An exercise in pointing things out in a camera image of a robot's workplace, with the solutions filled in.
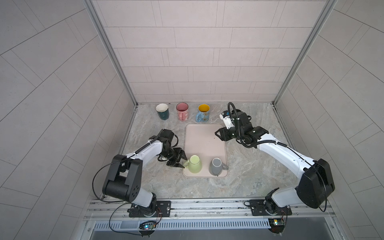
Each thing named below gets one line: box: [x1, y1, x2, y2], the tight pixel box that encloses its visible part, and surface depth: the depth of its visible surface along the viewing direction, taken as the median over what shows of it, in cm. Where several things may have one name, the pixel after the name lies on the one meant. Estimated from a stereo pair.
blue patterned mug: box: [195, 103, 211, 123], surface depth 102 cm
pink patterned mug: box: [176, 102, 189, 122], surface depth 102 cm
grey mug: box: [208, 157, 229, 176], surface depth 80 cm
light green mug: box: [183, 154, 202, 174], surface depth 80 cm
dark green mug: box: [156, 103, 169, 121], surface depth 102 cm
